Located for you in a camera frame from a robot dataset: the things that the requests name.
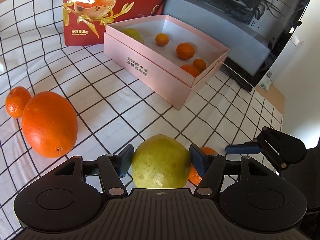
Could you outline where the large green guava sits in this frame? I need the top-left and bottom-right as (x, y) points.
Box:
(132, 134), (191, 189)

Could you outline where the large orange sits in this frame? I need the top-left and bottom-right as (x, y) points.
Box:
(22, 91), (78, 158)

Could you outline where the small green guava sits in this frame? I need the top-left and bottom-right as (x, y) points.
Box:
(121, 28), (144, 44)

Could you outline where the tiny kumquat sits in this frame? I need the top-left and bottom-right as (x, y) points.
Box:
(155, 33), (169, 47)

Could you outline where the small tangerine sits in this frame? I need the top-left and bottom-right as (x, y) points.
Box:
(180, 64), (200, 77)

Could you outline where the checkered white tablecloth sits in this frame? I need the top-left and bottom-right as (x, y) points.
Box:
(0, 0), (284, 240)

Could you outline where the pink cardboard box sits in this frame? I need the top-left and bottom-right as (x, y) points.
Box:
(104, 15), (229, 109)

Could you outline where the computer case glass panel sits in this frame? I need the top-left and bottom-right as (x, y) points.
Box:
(163, 0), (310, 91)

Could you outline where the red snack bag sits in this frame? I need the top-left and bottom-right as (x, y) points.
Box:
(62, 0), (163, 46)

